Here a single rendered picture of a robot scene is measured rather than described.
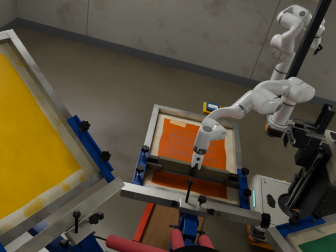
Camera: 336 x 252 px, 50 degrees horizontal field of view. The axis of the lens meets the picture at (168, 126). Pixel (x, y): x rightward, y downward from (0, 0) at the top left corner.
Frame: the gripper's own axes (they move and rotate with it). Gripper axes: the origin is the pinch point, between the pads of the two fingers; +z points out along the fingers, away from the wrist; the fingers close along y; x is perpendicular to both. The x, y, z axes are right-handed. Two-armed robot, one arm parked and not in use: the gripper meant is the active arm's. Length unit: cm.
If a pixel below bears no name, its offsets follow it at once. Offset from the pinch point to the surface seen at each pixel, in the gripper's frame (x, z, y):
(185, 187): 2.2, 6.1, -7.8
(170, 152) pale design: 12.7, 6.0, 17.7
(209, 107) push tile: -9, 4, 75
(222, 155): -18.9, 5.9, 26.3
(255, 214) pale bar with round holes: -31.7, -2.6, -24.0
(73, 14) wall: 171, 64, 333
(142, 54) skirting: 67, 94, 324
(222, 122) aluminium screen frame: -18, 2, 56
